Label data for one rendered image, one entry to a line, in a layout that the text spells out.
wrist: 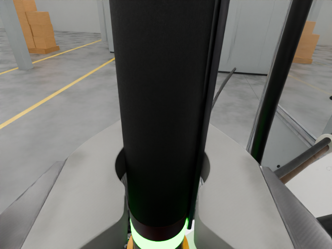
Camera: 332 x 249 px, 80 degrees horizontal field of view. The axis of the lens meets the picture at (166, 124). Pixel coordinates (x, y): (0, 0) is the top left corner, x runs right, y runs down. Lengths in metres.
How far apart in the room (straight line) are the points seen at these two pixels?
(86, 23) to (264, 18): 10.43
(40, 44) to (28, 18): 0.80
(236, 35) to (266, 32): 0.66
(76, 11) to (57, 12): 1.25
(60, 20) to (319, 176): 14.53
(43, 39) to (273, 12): 6.82
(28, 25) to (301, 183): 8.31
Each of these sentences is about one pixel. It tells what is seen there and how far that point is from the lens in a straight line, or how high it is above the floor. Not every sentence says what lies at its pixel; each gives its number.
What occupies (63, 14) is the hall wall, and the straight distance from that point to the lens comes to 14.51.
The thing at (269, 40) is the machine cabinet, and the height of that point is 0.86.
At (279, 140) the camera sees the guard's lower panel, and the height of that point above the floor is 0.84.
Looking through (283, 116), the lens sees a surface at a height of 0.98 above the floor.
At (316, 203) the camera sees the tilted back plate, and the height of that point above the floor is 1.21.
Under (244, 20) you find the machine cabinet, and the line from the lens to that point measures 5.62.
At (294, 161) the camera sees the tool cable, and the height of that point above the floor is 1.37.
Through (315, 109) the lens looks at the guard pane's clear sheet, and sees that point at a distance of 1.19.
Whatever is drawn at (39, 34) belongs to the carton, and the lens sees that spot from 8.30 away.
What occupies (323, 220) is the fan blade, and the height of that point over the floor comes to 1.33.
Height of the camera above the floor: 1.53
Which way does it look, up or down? 31 degrees down
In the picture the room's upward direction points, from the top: 2 degrees clockwise
